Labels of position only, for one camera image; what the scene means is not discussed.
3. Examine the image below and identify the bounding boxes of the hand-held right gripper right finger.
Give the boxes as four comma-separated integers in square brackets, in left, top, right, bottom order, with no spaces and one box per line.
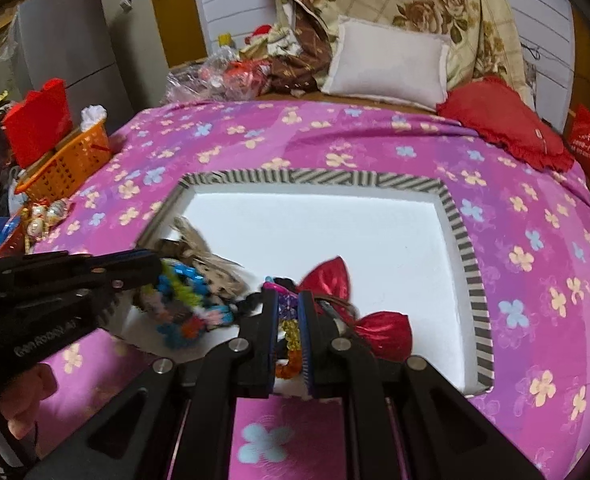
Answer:
[299,291,543,480]

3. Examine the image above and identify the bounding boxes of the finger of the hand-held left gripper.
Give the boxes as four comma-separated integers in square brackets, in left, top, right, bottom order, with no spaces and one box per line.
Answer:
[0,250,164,291]

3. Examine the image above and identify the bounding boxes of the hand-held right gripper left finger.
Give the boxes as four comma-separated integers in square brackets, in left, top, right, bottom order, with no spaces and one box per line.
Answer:
[25,289,281,480]

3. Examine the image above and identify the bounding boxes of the rainbow clear bead bracelet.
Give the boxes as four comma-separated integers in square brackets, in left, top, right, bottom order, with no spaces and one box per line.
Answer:
[262,276,308,383]

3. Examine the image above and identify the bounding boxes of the green flower bead bracelet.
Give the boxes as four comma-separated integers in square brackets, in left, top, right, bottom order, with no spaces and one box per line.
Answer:
[175,265,236,343]

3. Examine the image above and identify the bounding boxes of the blue bead bracelet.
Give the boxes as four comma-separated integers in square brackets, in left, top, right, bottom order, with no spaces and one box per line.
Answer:
[156,260,203,333]

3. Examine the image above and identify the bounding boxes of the striped cardboard box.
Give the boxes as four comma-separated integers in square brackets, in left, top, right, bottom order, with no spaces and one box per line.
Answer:
[107,169,496,401]

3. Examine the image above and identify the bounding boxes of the person's left hand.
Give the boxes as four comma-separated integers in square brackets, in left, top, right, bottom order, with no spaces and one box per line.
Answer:
[0,360,60,443]

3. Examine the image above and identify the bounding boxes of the red satin bow clip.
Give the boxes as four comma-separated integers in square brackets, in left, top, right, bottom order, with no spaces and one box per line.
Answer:
[297,255,413,362]

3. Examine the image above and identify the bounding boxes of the gold white ornaments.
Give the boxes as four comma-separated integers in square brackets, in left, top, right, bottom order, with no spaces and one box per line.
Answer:
[21,198,72,255]

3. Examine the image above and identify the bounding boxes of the orange plastic basket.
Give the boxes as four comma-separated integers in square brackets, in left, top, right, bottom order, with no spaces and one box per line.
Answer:
[15,122,112,204]

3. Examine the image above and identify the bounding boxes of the leopard print hair bow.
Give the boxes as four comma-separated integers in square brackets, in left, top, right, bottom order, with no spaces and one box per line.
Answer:
[155,216,256,303]

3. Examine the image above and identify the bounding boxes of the white cloth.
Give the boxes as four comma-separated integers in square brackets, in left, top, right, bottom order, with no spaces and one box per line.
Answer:
[79,104,108,130]

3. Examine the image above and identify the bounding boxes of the red bag in basket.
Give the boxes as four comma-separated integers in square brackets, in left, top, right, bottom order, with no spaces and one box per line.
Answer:
[1,78,74,170]

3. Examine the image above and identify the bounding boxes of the clear plastic bag bundle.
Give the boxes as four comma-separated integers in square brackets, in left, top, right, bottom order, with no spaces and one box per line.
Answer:
[166,44,270,105]

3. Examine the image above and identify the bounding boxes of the grey refrigerator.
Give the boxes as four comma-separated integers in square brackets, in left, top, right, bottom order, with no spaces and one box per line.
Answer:
[11,0,172,122]

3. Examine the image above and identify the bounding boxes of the pink floral blanket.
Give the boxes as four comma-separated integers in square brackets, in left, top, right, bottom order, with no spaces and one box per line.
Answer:
[27,99,590,480]

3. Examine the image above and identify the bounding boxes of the red plush toy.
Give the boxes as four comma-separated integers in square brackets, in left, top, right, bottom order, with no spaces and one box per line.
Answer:
[244,24,277,47]

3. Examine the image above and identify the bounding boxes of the brown patterned cloth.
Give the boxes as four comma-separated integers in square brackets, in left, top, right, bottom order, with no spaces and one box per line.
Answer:
[259,0,337,100]

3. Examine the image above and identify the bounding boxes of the white pillow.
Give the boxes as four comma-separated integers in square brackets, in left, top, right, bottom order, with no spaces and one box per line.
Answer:
[321,15,452,112]

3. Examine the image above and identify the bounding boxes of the red frilled pillow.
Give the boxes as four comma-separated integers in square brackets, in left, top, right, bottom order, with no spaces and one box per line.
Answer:
[436,76,576,172]

